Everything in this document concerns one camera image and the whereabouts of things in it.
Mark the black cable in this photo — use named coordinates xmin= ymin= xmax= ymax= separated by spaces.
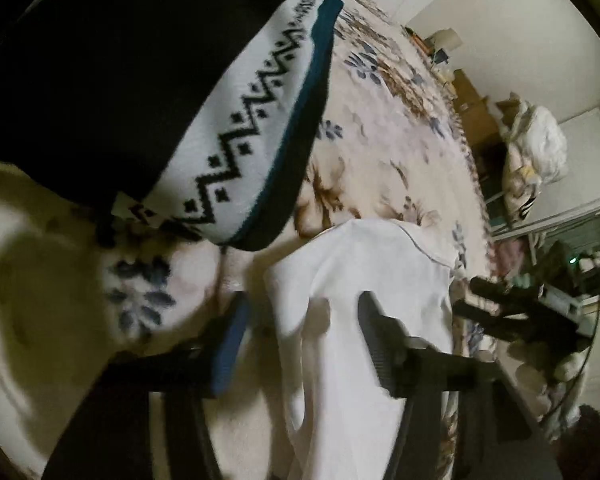
xmin=542 ymin=295 xmax=600 ymax=416

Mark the floral blanket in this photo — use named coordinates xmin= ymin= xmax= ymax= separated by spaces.
xmin=0 ymin=0 xmax=503 ymax=480

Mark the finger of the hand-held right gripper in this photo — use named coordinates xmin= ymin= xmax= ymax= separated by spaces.
xmin=452 ymin=299 xmax=511 ymax=335
xmin=469 ymin=276 xmax=518 ymax=306

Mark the white bedding bundle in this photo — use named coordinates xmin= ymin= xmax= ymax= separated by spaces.
xmin=500 ymin=92 xmax=570 ymax=228

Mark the person's right hand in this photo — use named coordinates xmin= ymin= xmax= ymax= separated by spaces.
xmin=509 ymin=342 xmax=588 ymax=413

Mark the white small garment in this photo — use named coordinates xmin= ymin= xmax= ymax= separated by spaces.
xmin=263 ymin=218 xmax=457 ymax=480

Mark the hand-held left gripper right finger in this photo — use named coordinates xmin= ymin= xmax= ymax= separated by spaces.
xmin=356 ymin=291 xmax=567 ymax=480

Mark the white cabinet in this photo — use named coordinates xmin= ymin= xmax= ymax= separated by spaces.
xmin=485 ymin=107 xmax=600 ymax=241

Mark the black white patterned knit garment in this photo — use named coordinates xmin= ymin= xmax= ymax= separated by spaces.
xmin=0 ymin=0 xmax=345 ymax=253

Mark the white shade table lamp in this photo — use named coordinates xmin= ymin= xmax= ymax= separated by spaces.
xmin=427 ymin=27 xmax=463 ymax=63

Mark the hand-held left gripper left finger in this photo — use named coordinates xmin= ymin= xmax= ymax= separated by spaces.
xmin=40 ymin=291 xmax=254 ymax=480

